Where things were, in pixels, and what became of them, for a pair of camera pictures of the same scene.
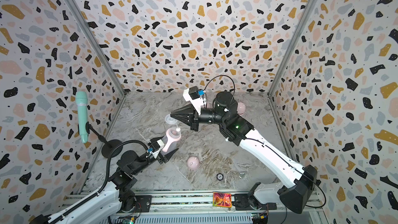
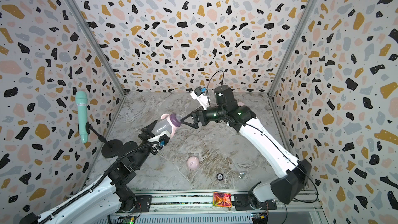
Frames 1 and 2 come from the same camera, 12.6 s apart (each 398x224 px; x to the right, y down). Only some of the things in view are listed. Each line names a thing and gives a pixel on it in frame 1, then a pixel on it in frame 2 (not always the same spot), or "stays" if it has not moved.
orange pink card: (223, 199) stays
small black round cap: (219, 177) stays
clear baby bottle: (169, 141) -> (161, 126)
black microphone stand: (109, 145) stays
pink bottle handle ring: (169, 140) -> (173, 128)
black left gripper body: (160, 159) -> (145, 140)
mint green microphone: (81, 98) stays
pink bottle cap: (193, 163) stays
